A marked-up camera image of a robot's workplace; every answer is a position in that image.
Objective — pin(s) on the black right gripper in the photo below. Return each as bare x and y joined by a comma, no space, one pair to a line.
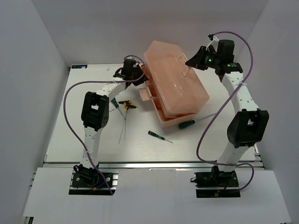
196,61

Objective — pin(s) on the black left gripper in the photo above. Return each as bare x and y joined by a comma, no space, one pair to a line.
140,81

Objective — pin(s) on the yellow black hex key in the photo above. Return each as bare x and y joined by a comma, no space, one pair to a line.
131,107
127,104

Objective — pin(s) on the green handled screwdriver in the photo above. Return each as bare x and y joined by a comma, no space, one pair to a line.
114,102

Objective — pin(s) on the pink plastic toolbox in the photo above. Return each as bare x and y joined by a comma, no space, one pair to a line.
174,88

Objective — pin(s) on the small black green screwdriver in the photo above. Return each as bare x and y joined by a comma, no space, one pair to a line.
157,136

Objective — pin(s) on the large green screwdriver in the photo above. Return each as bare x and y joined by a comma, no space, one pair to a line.
186,124

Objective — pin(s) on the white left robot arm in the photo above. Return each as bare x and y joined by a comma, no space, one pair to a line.
95,112

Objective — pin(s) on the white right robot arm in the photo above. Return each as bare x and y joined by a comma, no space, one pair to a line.
249,123

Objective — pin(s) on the blue label sticker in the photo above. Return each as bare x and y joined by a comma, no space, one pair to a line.
84,66

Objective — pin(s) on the aluminium front rail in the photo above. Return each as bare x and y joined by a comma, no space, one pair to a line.
255,164

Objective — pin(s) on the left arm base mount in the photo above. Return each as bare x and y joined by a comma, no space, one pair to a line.
89,182

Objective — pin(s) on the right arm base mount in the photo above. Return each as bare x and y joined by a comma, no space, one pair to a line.
216,184

